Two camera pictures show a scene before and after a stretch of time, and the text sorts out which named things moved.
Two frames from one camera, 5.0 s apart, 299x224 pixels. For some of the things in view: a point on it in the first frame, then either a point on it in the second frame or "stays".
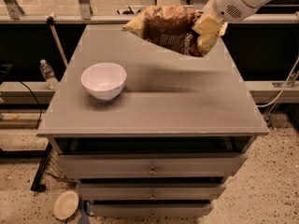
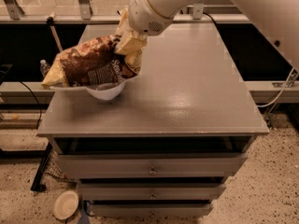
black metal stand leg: [36, 186] stays
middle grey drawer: [151, 191] stays
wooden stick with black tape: [49, 21] stays
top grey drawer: [150, 166] stays
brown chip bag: [169, 25] → [89, 63]
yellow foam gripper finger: [206, 26] → [131, 45]
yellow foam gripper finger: [206, 41] → [134, 60]
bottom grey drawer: [151, 210] stays
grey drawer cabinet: [148, 132] stays
